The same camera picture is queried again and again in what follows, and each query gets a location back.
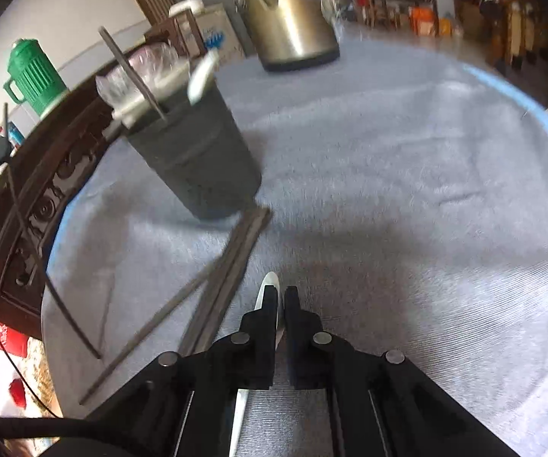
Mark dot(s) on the plastic water bottle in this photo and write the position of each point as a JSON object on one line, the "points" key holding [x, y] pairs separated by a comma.
{"points": [[15, 135]]}

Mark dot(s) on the dark chopstick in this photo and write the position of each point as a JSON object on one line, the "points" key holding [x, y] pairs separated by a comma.
{"points": [[131, 74]]}

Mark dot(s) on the white bowl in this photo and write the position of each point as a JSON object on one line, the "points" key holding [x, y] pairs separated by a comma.
{"points": [[129, 107]]}

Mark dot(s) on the blue table cover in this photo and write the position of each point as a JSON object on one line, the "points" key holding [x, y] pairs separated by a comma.
{"points": [[516, 88]]}

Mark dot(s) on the metal electric kettle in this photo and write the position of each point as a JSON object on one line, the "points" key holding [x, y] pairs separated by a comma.
{"points": [[288, 19]]}

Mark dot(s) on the carved wooden sideboard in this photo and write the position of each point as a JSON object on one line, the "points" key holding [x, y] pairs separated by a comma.
{"points": [[79, 152]]}

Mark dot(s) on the black utensil holder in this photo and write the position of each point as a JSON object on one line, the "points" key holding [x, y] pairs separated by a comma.
{"points": [[198, 162]]}

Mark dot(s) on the wooden chair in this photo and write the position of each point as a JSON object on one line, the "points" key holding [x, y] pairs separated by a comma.
{"points": [[193, 33]]}

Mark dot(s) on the green thermos jug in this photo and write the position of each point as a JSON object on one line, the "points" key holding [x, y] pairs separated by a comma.
{"points": [[36, 76]]}

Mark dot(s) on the white spoon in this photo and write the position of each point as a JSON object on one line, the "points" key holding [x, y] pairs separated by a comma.
{"points": [[270, 278], [202, 78]]}

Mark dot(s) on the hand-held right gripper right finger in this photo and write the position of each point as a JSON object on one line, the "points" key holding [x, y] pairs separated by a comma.
{"points": [[292, 297]]}

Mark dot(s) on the grey tablecloth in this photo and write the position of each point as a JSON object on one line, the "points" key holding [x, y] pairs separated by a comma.
{"points": [[397, 176]]}

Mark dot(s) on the group of dark chopsticks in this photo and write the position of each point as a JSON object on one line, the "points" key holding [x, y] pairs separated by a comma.
{"points": [[240, 252]]}

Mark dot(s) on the clear plastic bag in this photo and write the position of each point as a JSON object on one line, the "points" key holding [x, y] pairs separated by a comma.
{"points": [[155, 57]]}

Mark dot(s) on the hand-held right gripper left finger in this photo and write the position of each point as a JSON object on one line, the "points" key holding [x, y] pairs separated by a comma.
{"points": [[267, 297]]}

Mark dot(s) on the red paper bag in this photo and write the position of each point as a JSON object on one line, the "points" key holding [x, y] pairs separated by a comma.
{"points": [[3, 338]]}

